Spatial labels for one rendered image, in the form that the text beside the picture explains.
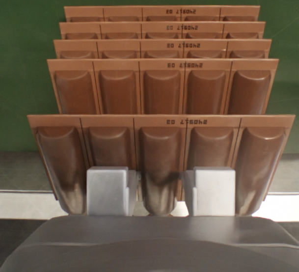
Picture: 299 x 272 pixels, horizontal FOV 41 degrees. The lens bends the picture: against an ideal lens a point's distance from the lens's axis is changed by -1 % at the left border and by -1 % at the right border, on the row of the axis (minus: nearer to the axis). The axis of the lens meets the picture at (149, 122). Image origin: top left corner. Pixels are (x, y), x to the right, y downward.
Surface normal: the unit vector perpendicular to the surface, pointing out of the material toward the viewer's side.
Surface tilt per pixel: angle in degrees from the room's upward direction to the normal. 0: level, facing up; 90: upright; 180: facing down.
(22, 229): 90
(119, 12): 2
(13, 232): 90
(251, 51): 90
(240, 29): 2
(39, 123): 2
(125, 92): 29
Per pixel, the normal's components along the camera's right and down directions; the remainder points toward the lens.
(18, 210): -0.02, -0.15
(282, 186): -0.01, -0.69
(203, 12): -0.02, 0.73
